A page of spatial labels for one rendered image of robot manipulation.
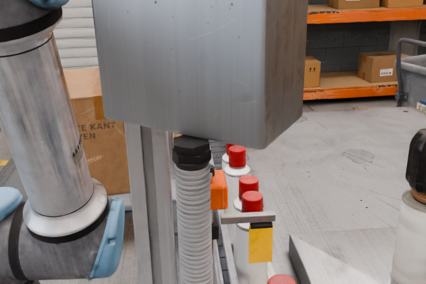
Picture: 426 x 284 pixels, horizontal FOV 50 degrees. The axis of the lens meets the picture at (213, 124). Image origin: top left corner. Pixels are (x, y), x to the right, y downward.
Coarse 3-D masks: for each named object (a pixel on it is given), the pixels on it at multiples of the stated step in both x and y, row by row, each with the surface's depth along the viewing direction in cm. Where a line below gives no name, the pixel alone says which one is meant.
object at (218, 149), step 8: (216, 144) 141; (224, 144) 141; (216, 152) 136; (224, 152) 135; (216, 160) 130; (216, 168) 126; (232, 248) 91; (224, 256) 89; (224, 264) 87; (224, 272) 85; (224, 280) 83
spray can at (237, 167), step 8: (232, 152) 86; (240, 152) 86; (232, 160) 87; (240, 160) 86; (224, 168) 89; (232, 168) 87; (240, 168) 87; (248, 168) 88; (232, 176) 87; (240, 176) 86; (232, 184) 87; (232, 192) 88; (232, 200) 88; (232, 208) 89; (232, 224) 90; (232, 232) 91; (232, 240) 92
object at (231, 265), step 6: (210, 162) 110; (222, 210) 89; (222, 228) 84; (222, 234) 82; (228, 234) 82; (228, 240) 80; (228, 246) 79; (228, 252) 77; (228, 258) 76; (228, 264) 74; (234, 264) 74; (228, 270) 73; (234, 270) 73; (234, 276) 71; (234, 282) 70
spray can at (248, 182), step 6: (240, 180) 75; (246, 180) 75; (252, 180) 75; (258, 180) 75; (240, 186) 75; (246, 186) 74; (252, 186) 74; (258, 186) 75; (240, 192) 75; (240, 198) 75; (234, 204) 76; (240, 204) 75; (234, 210) 76; (240, 210) 75; (234, 228) 78; (234, 234) 78; (234, 240) 79; (234, 246) 79; (234, 252) 80; (234, 258) 80
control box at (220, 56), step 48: (96, 0) 40; (144, 0) 37; (192, 0) 35; (240, 0) 33; (288, 0) 36; (144, 48) 39; (192, 48) 37; (240, 48) 34; (288, 48) 37; (144, 96) 41; (192, 96) 38; (240, 96) 36; (288, 96) 39; (240, 144) 37
